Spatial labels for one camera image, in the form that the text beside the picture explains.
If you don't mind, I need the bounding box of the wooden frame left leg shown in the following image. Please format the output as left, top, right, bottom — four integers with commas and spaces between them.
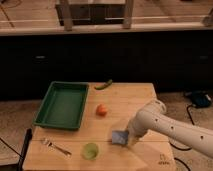
59, 0, 73, 31

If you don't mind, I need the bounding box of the dark blue floor device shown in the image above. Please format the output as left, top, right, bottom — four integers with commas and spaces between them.
189, 92, 212, 108

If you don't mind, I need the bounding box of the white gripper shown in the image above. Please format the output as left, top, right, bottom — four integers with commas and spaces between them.
125, 126, 141, 147

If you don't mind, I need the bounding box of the silver metal fork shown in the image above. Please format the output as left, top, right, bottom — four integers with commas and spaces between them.
41, 138, 72, 156

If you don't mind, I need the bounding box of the green chili pepper toy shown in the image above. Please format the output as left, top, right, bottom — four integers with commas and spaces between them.
94, 79, 113, 90

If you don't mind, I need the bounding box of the light green cup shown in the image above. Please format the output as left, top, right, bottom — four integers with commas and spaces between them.
82, 143, 99, 160

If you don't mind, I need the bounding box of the green plastic tray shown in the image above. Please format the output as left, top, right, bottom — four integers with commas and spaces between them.
34, 81, 89, 131

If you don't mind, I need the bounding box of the black power cable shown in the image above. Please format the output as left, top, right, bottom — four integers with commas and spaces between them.
168, 103, 201, 152

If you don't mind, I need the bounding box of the blue sponge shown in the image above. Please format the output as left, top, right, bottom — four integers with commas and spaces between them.
112, 130, 128, 145

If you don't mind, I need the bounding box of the wooden frame leg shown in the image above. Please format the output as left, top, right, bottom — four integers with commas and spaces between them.
59, 0, 73, 31
123, 0, 134, 29

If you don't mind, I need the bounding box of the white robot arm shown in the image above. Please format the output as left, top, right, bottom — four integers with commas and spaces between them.
126, 99, 213, 158

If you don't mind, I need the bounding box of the wooden frame right leg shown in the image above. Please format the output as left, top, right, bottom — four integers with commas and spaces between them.
123, 0, 134, 29

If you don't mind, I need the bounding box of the orange tomato toy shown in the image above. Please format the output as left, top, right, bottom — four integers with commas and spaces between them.
96, 104, 108, 116

